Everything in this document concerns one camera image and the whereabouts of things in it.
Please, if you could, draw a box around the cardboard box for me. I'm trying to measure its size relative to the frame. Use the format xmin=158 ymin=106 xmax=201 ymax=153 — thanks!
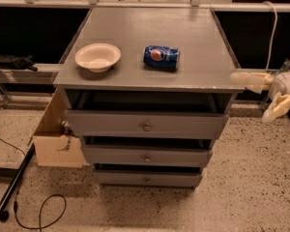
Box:
xmin=32 ymin=90 xmax=85 ymax=168

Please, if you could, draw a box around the white paper bowl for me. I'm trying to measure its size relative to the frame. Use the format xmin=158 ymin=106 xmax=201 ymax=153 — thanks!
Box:
xmin=74 ymin=43 xmax=121 ymax=73

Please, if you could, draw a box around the blue pepsi can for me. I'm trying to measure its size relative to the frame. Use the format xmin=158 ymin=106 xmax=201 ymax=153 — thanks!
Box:
xmin=143 ymin=45 xmax=179 ymax=71

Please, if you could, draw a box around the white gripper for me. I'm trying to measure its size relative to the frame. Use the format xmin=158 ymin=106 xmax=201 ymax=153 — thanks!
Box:
xmin=230 ymin=72 xmax=290 ymax=123

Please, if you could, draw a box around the grey drawer cabinet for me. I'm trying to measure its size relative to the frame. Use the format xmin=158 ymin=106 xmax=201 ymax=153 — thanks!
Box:
xmin=54 ymin=7 xmax=242 ymax=175

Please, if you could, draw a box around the metal guard rail frame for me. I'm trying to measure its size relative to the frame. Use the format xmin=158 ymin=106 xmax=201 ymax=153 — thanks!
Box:
xmin=0 ymin=0 xmax=290 ymax=109

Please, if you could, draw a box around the grey bottom drawer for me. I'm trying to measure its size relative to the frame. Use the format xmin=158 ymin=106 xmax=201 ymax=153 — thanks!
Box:
xmin=94 ymin=171 xmax=202 ymax=188

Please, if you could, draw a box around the white cable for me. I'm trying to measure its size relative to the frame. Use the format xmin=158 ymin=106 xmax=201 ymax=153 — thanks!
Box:
xmin=262 ymin=1 xmax=278 ymax=72

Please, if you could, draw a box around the grey drawer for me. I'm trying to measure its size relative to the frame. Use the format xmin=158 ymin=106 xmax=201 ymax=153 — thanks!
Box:
xmin=94 ymin=171 xmax=202 ymax=188
xmin=66 ymin=110 xmax=228 ymax=139
xmin=82 ymin=146 xmax=213 ymax=167

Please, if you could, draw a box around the grey middle drawer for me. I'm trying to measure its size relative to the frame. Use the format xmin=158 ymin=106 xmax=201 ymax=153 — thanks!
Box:
xmin=82 ymin=146 xmax=213 ymax=167

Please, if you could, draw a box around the black metal bar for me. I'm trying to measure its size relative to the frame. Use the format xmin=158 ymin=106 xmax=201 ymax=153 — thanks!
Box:
xmin=0 ymin=144 xmax=35 ymax=222

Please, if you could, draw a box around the black cloth on rail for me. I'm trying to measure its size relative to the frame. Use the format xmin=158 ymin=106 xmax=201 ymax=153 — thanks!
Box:
xmin=0 ymin=54 xmax=38 ymax=72

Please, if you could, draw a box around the grey top drawer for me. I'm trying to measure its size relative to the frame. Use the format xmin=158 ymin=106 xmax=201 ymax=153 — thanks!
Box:
xmin=66 ymin=110 xmax=228 ymax=139

